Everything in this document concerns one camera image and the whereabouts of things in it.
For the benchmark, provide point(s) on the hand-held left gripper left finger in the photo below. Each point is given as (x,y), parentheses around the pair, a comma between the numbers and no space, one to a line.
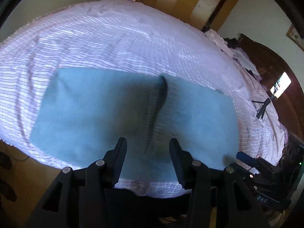
(118,163)

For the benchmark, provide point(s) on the small black tripod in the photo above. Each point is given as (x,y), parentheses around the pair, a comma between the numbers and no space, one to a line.
(261,110)

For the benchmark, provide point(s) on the dark wooden headboard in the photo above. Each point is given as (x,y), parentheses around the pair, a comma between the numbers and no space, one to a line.
(268,61)

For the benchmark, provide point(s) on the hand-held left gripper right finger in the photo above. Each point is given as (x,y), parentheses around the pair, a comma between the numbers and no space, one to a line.
(177,163)

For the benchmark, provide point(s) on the framed wall picture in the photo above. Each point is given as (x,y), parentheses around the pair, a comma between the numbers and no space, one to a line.
(295,34)

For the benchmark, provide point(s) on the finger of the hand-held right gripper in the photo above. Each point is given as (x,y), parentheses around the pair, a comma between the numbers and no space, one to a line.
(247,159)

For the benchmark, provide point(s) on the dark slipper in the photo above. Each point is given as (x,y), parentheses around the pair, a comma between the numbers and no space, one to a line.
(7,190)

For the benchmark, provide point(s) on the grey folded cloth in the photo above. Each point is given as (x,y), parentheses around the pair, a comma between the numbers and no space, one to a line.
(245,61)

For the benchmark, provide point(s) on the light blue towel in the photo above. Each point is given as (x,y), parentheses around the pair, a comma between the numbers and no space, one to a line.
(83,114)

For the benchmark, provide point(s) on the black cloth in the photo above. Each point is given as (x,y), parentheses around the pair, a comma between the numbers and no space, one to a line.
(231,42)

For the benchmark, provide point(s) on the wooden wardrobe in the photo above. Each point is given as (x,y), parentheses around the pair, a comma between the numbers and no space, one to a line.
(201,2)

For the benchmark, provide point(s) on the bed with pink checkered sheet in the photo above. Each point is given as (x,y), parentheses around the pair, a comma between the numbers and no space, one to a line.
(118,40)

